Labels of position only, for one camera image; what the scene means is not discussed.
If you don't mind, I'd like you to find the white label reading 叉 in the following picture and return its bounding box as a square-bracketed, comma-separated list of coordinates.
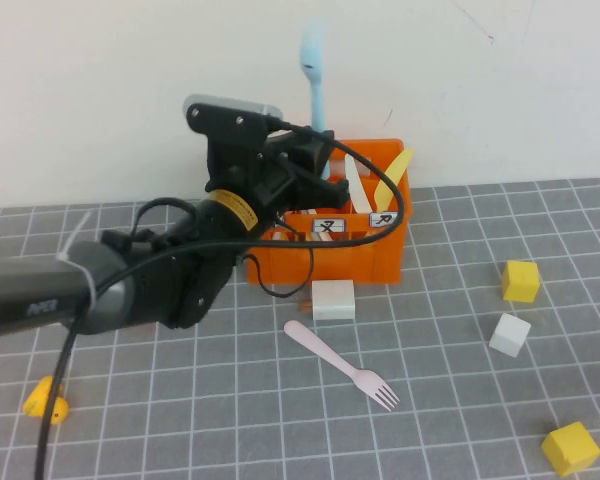
[313, 217, 347, 235]

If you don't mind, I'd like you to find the white label reading 刀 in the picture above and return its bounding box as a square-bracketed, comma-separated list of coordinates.
[369, 211, 405, 229]

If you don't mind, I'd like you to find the orange plastic cutlery holder crate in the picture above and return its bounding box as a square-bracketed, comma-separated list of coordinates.
[244, 138, 412, 286]

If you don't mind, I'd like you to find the white zip tie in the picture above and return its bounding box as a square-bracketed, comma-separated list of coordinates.
[57, 212, 100, 312]

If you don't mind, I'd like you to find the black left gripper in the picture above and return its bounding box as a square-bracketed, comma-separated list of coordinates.
[204, 129, 350, 212]

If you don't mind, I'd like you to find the thin black cable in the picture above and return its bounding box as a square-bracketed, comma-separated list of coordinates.
[242, 244, 315, 300]

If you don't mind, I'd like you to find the yellow foam cube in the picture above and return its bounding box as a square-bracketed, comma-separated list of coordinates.
[501, 259, 540, 303]
[540, 420, 600, 478]

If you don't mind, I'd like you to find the yellow rubber duck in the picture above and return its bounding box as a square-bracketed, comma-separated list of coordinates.
[23, 375, 71, 426]

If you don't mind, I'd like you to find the large pink plastic fork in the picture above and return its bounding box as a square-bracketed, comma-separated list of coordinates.
[283, 319, 401, 412]

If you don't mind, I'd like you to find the white foam cube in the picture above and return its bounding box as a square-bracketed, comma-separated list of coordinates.
[488, 312, 532, 358]

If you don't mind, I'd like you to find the light blue plastic fork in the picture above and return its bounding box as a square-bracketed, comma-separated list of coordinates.
[298, 18, 333, 180]

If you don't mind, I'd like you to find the white plastic knife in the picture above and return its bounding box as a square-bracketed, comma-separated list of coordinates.
[343, 152, 374, 214]

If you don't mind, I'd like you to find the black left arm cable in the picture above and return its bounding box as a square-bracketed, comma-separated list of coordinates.
[32, 122, 406, 480]

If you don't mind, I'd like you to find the white charger plug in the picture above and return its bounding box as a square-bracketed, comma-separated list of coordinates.
[301, 279, 357, 321]

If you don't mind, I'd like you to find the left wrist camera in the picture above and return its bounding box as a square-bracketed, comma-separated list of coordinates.
[183, 93, 284, 146]

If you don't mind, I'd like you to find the yellow plastic knife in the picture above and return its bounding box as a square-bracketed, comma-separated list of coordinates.
[373, 147, 415, 211]

